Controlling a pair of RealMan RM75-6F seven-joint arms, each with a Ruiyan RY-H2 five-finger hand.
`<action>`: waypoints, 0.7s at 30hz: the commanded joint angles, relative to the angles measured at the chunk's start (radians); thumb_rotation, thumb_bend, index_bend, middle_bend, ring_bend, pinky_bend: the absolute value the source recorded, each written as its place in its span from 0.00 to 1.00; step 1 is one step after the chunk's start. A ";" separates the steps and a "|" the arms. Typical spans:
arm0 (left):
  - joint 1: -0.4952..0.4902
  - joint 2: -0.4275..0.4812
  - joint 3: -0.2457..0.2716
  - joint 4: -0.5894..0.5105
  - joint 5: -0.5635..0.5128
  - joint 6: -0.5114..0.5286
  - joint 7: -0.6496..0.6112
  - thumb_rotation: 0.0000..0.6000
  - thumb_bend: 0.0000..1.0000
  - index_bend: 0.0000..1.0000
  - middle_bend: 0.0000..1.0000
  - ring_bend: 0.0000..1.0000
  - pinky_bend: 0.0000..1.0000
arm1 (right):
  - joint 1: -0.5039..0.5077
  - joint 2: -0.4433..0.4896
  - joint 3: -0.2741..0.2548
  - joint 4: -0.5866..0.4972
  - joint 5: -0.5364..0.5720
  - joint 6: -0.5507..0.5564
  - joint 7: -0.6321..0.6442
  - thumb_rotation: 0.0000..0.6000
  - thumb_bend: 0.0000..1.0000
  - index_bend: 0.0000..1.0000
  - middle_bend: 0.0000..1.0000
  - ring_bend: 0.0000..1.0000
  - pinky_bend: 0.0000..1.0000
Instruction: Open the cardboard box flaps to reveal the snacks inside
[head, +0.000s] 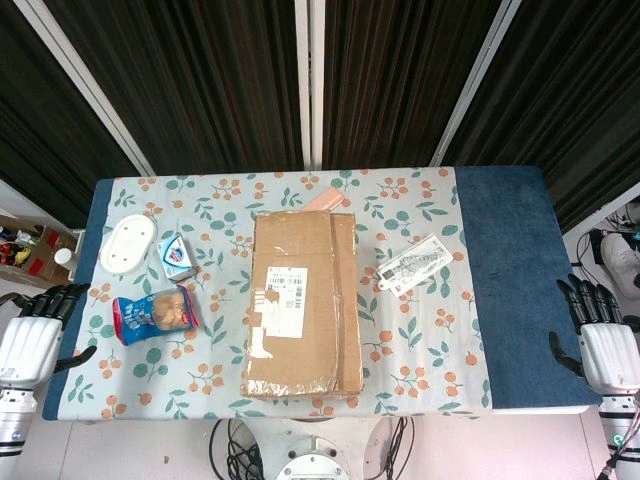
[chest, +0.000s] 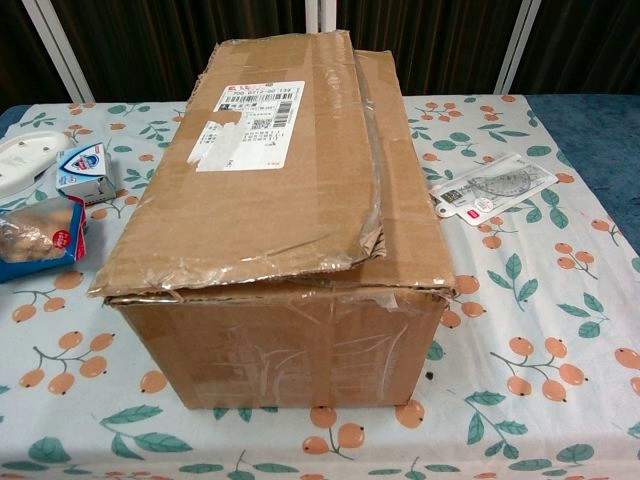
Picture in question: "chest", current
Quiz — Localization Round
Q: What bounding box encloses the brown cardboard shipping box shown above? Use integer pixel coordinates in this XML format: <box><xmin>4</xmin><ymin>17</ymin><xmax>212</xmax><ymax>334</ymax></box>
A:
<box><xmin>85</xmin><ymin>33</ymin><xmax>459</xmax><ymax>409</ymax></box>

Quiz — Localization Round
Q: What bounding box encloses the white frame post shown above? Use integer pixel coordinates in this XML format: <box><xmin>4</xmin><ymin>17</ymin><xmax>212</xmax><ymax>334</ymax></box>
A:
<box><xmin>22</xmin><ymin>0</ymin><xmax>94</xmax><ymax>104</ymax></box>
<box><xmin>492</xmin><ymin>0</ymin><xmax>544</xmax><ymax>96</ymax></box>
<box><xmin>305</xmin><ymin>0</ymin><xmax>337</xmax><ymax>44</ymax></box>

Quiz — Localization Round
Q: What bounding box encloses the dark pleated curtain panel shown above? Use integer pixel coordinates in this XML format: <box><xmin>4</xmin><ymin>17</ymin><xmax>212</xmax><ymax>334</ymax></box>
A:
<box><xmin>47</xmin><ymin>0</ymin><xmax>309</xmax><ymax>104</ymax></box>
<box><xmin>334</xmin><ymin>0</ymin><xmax>524</xmax><ymax>96</ymax></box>
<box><xmin>0</xmin><ymin>0</ymin><xmax>81</xmax><ymax>114</ymax></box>
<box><xmin>509</xmin><ymin>0</ymin><xmax>640</xmax><ymax>96</ymax></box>

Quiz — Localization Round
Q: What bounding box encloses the floral orange fruit tablecloth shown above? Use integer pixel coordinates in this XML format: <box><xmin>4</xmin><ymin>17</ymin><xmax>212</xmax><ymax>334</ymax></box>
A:
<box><xmin>0</xmin><ymin>94</ymin><xmax>640</xmax><ymax>480</ymax></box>

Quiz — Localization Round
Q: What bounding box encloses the white oval plastic dish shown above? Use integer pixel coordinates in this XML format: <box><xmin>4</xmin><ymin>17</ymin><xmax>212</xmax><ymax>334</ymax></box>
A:
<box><xmin>0</xmin><ymin>131</ymin><xmax>76</xmax><ymax>201</ymax></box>

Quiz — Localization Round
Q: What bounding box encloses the blue white soap box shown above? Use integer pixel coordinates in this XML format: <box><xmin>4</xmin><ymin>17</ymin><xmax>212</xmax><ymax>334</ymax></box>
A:
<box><xmin>53</xmin><ymin>142</ymin><xmax>117</xmax><ymax>206</ymax></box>

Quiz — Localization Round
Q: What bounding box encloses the clear protractor ruler set pack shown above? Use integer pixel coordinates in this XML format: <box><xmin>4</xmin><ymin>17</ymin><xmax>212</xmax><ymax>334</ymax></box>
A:
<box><xmin>428</xmin><ymin>152</ymin><xmax>557</xmax><ymax>221</ymax></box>

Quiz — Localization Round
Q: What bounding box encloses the blue snack bag with biscuits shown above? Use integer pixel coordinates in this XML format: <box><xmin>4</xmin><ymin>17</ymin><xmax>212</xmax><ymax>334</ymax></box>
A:
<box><xmin>0</xmin><ymin>195</ymin><xmax>90</xmax><ymax>284</ymax></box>

